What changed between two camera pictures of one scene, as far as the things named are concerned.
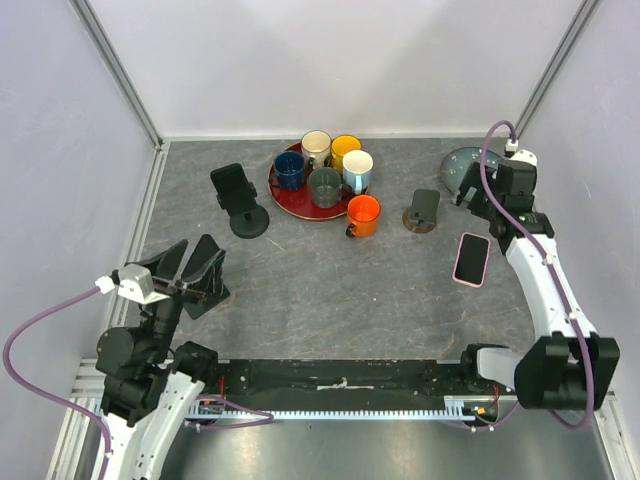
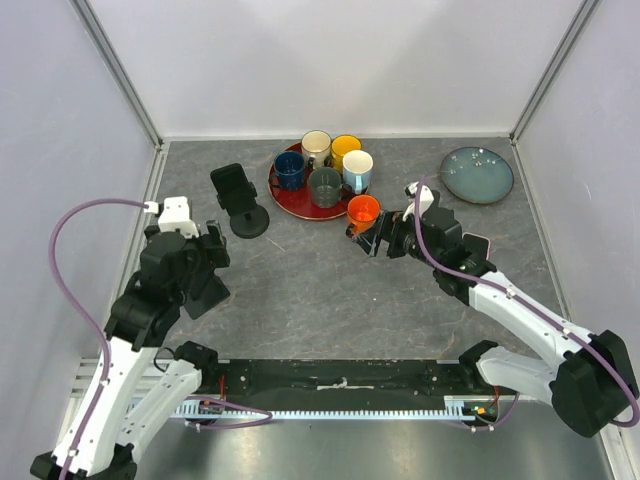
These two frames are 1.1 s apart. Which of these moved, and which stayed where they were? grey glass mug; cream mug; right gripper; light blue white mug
Moved: right gripper
Stayed: light blue white mug; cream mug; grey glass mug
